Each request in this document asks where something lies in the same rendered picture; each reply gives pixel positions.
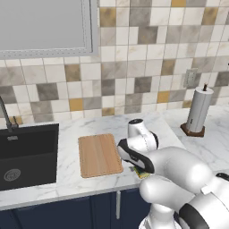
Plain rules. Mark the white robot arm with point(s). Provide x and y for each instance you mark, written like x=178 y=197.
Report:
x=176 y=167

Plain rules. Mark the wooden cutting board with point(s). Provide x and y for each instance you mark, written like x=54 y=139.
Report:
x=100 y=155

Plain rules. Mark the yellow green sponge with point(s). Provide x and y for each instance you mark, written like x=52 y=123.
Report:
x=141 y=174

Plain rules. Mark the brown paper towel holder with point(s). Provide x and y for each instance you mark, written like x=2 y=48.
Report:
x=193 y=133

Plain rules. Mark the white paper towel roll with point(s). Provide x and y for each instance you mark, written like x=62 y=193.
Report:
x=198 y=108

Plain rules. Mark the navy cupboard door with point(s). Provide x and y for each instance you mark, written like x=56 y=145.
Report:
x=53 y=214
x=131 y=208

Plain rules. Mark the black sink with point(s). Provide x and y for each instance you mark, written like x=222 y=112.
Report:
x=28 y=155

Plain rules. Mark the black tap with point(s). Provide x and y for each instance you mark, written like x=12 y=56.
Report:
x=6 y=117

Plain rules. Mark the grey wall outlet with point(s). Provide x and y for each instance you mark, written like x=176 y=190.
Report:
x=190 y=78

